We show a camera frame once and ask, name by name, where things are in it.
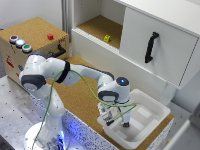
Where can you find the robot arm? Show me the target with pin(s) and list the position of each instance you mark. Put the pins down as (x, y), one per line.
(50, 71)

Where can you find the pink block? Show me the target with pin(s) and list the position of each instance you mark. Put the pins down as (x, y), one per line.
(50, 36)

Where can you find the yellow block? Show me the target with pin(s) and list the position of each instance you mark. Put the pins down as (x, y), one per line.
(107, 38)

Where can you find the white sliding door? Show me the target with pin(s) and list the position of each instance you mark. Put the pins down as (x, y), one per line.
(166, 50)

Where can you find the wooden drawer box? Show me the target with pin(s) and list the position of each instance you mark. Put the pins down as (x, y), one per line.
(33, 30)

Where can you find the blue button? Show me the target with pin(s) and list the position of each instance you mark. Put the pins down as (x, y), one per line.
(20, 42)

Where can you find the red button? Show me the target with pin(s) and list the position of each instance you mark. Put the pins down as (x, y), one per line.
(14, 38)

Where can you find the white cabinet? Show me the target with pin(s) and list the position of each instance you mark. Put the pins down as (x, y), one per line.
(103, 60)

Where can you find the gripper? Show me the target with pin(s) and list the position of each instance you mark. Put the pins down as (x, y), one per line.
(108, 115)

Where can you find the white plastic box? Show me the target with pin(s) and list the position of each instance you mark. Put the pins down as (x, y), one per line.
(150, 113)

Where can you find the green button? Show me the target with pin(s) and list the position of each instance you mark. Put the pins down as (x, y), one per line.
(26, 47)

